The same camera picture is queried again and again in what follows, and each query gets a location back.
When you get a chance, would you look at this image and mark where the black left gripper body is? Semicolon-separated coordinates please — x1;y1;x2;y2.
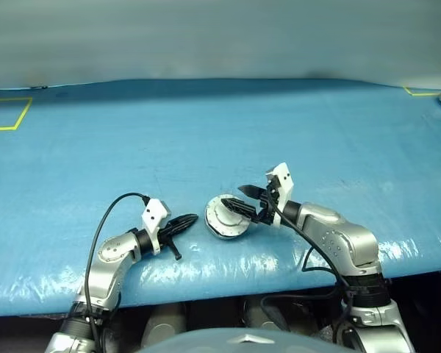
157;222;183;261

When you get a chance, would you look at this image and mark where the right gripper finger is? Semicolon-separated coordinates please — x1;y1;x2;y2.
220;198;261;221
237;185;265;200

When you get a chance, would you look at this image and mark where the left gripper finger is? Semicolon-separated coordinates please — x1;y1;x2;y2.
167;213;199;227
165;220;198;238

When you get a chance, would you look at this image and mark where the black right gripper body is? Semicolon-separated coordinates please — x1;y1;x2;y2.
255;176;280;226

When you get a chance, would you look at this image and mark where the motor housing with copper windings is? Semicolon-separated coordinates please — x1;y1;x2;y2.
204;193;251;240

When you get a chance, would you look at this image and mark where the blue plastic table cover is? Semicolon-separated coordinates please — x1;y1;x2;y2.
0;77;441;319

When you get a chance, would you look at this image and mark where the grey rounded shape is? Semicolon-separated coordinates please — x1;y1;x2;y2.
141;303;187;346
242;297;290;332

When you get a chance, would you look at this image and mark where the grey robot torso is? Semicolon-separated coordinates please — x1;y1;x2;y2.
135;328;335;353

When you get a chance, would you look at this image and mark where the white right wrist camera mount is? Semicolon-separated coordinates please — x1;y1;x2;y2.
266;161;293;227

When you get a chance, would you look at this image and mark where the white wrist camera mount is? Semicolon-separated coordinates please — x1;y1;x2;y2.
141;198;173;255
266;161;293;227

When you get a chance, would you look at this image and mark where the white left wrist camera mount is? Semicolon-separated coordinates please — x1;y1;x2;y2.
141;198;173;255

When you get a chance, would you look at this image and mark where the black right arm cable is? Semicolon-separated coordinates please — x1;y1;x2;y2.
260;183;357;346

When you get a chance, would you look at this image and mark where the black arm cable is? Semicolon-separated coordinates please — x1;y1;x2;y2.
84;193;151;353
260;183;357;346

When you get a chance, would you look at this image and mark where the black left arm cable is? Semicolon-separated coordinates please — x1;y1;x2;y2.
84;193;151;353

